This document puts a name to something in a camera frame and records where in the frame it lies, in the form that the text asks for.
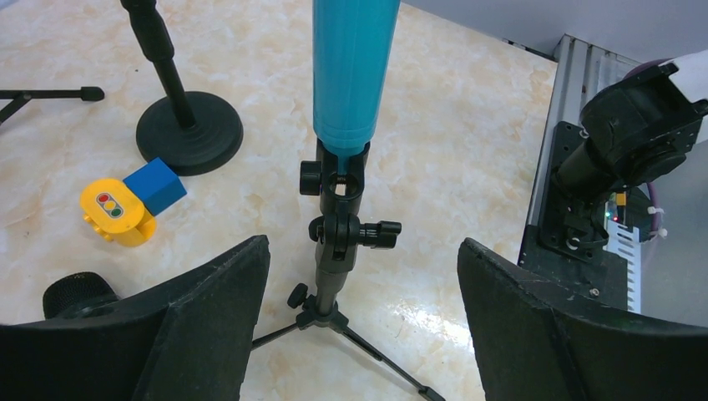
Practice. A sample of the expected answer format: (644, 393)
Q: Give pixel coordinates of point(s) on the black tripod mic stand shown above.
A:
(338, 233)

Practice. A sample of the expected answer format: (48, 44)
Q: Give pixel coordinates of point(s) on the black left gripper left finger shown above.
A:
(185, 339)

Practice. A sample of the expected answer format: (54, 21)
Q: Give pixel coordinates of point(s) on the black round base stand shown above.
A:
(193, 132)

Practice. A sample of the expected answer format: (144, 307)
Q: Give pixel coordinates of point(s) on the yellow toy traffic light block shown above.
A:
(116, 213)

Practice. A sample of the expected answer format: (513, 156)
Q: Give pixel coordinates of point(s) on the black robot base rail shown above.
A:
(577, 243)

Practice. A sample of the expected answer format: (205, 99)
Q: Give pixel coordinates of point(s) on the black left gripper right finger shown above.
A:
(536, 340)

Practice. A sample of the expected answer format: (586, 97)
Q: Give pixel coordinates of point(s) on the black orange-tipped microphone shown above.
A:
(74, 295)

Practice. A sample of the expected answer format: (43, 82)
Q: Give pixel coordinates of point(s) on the blue toy block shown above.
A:
(156, 185)

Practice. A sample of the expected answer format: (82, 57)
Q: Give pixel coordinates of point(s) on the teal blue microphone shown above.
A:
(352, 40)

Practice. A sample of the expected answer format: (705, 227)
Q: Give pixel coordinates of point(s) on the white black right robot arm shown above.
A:
(638, 129)

